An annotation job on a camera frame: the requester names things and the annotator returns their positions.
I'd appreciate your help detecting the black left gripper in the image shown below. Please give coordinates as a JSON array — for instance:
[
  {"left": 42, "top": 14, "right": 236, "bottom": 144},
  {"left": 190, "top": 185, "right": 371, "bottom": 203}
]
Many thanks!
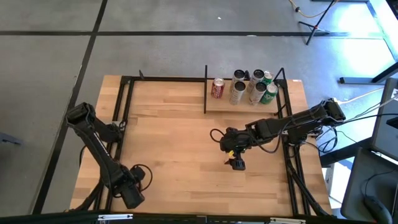
[{"left": 107, "top": 167, "right": 146, "bottom": 208}]

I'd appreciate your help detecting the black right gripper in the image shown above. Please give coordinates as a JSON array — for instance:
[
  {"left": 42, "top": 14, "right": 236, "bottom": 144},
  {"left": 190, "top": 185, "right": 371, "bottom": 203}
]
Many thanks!
[{"left": 219, "top": 126, "right": 257, "bottom": 171}]

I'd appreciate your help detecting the yellow print Celsius can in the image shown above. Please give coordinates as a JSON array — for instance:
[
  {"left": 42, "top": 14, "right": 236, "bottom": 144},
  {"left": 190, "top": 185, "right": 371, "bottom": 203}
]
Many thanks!
[{"left": 229, "top": 81, "right": 247, "bottom": 106}]

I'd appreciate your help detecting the white Celsius can red band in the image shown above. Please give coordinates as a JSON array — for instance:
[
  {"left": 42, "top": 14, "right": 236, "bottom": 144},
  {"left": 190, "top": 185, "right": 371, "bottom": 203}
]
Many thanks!
[
  {"left": 248, "top": 68, "right": 265, "bottom": 91},
  {"left": 248, "top": 82, "right": 267, "bottom": 106}
]

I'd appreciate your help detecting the red Coca-Cola can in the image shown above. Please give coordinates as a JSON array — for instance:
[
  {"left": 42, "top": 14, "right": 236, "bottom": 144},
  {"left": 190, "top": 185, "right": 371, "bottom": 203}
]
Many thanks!
[{"left": 210, "top": 77, "right": 226, "bottom": 100}]

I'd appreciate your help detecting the green Sprite can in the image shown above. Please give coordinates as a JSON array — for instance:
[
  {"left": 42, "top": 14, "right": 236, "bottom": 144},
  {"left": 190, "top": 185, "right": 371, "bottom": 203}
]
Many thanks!
[
  {"left": 259, "top": 83, "right": 279, "bottom": 105},
  {"left": 261, "top": 70, "right": 275, "bottom": 86}
]

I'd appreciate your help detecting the white silver Celsius can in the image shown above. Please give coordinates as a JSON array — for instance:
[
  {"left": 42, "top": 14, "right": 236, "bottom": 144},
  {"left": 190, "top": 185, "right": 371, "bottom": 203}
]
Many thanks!
[{"left": 230, "top": 69, "right": 246, "bottom": 91}]

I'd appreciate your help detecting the grey desk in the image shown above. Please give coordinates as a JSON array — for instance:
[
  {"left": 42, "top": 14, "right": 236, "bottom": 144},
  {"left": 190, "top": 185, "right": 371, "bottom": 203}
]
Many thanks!
[
  {"left": 340, "top": 147, "right": 398, "bottom": 224},
  {"left": 371, "top": 77, "right": 398, "bottom": 162}
]

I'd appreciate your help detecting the grey chair base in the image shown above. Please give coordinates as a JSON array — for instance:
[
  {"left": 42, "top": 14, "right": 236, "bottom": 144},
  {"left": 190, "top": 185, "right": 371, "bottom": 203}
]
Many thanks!
[{"left": 0, "top": 132, "right": 23, "bottom": 146}]

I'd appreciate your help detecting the black desk foot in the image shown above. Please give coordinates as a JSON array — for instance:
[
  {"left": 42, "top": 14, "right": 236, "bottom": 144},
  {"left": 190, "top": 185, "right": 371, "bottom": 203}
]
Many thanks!
[{"left": 338, "top": 60, "right": 398, "bottom": 85}]

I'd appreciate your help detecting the black computer mouse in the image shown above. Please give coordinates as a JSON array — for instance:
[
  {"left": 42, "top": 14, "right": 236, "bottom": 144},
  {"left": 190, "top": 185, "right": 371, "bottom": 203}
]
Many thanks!
[{"left": 363, "top": 195, "right": 394, "bottom": 224}]

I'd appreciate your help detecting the black tripod stand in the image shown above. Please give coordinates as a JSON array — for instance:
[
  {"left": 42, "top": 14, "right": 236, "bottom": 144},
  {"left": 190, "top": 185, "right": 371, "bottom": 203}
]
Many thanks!
[{"left": 297, "top": 0, "right": 349, "bottom": 47}]

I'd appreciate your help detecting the silver metal bracket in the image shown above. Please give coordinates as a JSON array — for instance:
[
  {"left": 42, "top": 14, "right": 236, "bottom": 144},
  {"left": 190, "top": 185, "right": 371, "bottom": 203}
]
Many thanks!
[
  {"left": 269, "top": 217, "right": 307, "bottom": 224},
  {"left": 98, "top": 213, "right": 134, "bottom": 221}
]

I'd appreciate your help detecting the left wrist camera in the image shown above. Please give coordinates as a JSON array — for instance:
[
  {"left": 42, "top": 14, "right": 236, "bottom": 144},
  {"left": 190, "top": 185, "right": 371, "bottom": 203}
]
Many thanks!
[{"left": 130, "top": 166, "right": 146, "bottom": 183}]

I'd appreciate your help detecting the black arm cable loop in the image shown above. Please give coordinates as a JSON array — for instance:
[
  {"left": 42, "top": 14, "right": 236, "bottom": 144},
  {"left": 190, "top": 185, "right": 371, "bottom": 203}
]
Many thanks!
[{"left": 210, "top": 128, "right": 225, "bottom": 144}]

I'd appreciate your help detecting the black aluminium table frame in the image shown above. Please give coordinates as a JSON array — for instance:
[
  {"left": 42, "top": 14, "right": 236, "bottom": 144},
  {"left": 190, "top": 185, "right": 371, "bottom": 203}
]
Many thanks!
[{"left": 70, "top": 67, "right": 335, "bottom": 218}]

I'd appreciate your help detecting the white cable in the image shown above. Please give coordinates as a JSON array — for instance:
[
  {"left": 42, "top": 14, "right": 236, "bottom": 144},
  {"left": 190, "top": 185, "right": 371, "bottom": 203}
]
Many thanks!
[{"left": 337, "top": 86, "right": 385, "bottom": 105}]

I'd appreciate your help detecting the black power cable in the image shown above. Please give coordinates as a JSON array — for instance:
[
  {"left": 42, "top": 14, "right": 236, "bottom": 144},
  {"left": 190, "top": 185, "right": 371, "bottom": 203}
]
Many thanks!
[{"left": 317, "top": 113, "right": 398, "bottom": 155}]

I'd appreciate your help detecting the yellow cable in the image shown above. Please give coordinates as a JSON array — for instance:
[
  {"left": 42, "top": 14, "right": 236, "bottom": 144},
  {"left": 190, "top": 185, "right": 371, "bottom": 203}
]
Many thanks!
[{"left": 288, "top": 0, "right": 338, "bottom": 19}]

